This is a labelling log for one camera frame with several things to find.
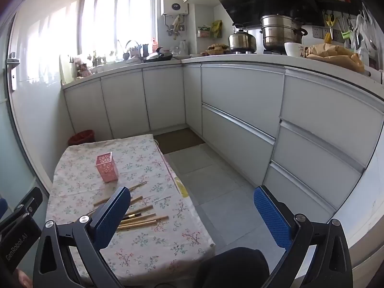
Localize yellow patterned sheet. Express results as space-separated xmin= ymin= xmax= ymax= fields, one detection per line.
xmin=175 ymin=178 xmax=189 ymax=198

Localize white cutting board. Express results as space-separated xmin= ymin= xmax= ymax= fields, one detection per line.
xmin=59 ymin=54 xmax=74 ymax=84

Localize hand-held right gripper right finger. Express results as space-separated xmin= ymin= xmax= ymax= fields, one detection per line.
xmin=253 ymin=185 xmax=354 ymax=288

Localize person's left hand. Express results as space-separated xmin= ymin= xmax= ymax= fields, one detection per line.
xmin=12 ymin=268 xmax=33 ymax=288

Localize black wok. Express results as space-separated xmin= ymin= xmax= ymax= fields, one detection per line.
xmin=143 ymin=47 xmax=174 ymax=63

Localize yellow-handled scissors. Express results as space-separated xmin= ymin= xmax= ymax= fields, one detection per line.
xmin=325 ymin=11 xmax=336 ymax=40

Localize hanging plastic bags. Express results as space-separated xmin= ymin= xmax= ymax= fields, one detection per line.
xmin=351 ymin=4 xmax=378 ymax=66

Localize brown paper bag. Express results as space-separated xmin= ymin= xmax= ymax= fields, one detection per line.
xmin=305 ymin=43 xmax=365 ymax=72

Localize wall rack with yellow bag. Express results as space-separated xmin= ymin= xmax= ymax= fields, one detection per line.
xmin=197 ymin=20 xmax=223 ymax=38

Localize pink perforated utensil holder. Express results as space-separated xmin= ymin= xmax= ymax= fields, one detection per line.
xmin=96 ymin=152 xmax=119 ymax=182

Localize wall socket strip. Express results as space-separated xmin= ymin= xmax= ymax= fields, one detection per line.
xmin=312 ymin=26 xmax=345 ymax=42

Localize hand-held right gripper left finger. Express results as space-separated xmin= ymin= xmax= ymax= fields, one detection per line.
xmin=32 ymin=186 xmax=132 ymax=288

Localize red waste basket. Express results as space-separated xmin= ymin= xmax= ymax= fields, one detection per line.
xmin=68 ymin=130 xmax=96 ymax=147

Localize stainless pot with lid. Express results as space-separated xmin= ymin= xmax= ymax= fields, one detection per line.
xmin=229 ymin=29 xmax=257 ymax=52

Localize floral tablecloth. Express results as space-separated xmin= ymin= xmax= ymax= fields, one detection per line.
xmin=45 ymin=134 xmax=216 ymax=288

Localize brown floor mat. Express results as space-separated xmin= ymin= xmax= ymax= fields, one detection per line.
xmin=154 ymin=128 xmax=206 ymax=154

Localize white bowl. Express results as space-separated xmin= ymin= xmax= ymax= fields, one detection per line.
xmin=284 ymin=42 xmax=309 ymax=58

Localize kitchen window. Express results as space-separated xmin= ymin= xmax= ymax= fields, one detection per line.
xmin=78 ymin=0 xmax=158 ymax=55

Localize bunch of wooden chopsticks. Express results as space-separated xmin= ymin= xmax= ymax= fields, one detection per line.
xmin=93 ymin=181 xmax=169 ymax=231

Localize woven basket of food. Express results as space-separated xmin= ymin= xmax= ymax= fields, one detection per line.
xmin=206 ymin=43 xmax=231 ymax=55

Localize stainless stacked steamer pot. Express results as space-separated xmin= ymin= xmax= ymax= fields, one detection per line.
xmin=259 ymin=14 xmax=308 ymax=51

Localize person's dark trouser leg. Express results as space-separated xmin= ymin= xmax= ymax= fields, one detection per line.
xmin=193 ymin=246 xmax=270 ymax=288

